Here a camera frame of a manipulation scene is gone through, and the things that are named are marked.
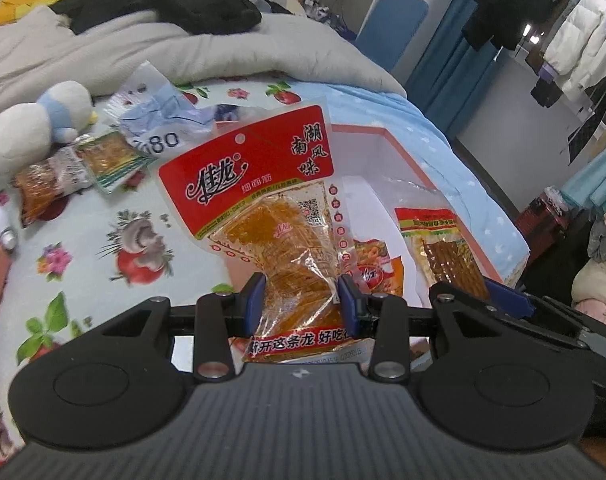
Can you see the floral printed bed sheet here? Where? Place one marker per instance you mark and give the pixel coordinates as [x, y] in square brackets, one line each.
[83, 270]

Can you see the black hanging coat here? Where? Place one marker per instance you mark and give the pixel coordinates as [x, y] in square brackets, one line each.
[518, 0]

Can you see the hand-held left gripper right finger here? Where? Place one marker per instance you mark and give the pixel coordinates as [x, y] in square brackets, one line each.
[348, 305]

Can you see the teal fabric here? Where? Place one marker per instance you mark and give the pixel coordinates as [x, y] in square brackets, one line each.
[598, 175]

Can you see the yellow green snack packet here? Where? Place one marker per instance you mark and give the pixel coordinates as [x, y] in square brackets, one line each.
[443, 250]

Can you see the brown snack packet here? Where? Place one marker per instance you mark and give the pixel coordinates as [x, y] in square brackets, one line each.
[48, 180]

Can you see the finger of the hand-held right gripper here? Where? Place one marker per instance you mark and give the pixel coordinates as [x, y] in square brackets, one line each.
[510, 299]

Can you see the blue curtain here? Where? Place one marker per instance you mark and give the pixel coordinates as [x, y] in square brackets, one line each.
[448, 60]

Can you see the orange snack packet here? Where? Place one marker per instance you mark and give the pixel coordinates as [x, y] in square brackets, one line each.
[383, 270]

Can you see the blue white plastic bag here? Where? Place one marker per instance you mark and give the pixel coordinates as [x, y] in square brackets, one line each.
[153, 110]

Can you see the grey quilt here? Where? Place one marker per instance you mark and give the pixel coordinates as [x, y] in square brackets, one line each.
[183, 55]

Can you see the white cardboard box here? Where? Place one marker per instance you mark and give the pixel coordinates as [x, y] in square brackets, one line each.
[378, 160]

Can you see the red label snack packet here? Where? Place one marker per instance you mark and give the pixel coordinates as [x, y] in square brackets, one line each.
[263, 180]

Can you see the white hanging jacket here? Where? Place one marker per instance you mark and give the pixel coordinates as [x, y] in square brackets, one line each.
[583, 40]

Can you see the green edged snack packet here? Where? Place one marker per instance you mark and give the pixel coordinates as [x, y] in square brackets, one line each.
[113, 160]

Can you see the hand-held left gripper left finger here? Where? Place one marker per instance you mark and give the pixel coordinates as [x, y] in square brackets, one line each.
[255, 305]

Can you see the white blue plush toy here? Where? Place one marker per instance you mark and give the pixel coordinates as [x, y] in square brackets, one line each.
[28, 125]

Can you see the cream pink cloth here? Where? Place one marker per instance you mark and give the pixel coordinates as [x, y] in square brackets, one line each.
[600, 290]

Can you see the group of small bottles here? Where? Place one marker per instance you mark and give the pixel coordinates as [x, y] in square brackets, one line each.
[328, 15]

